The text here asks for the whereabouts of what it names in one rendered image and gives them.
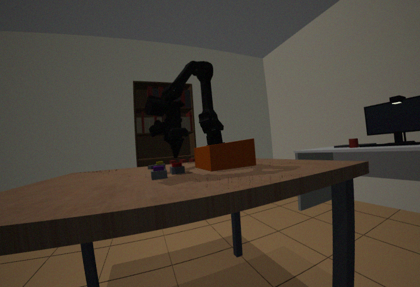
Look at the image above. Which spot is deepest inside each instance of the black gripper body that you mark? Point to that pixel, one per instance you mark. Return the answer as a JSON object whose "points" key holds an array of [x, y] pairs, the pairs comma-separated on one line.
{"points": [[176, 132]]}

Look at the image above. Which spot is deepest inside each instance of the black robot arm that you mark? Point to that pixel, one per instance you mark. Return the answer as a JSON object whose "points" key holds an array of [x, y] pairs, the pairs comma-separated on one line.
{"points": [[166, 105]]}

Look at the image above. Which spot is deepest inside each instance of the red button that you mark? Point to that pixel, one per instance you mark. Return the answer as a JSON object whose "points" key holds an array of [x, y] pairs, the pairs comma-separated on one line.
{"points": [[177, 168]]}

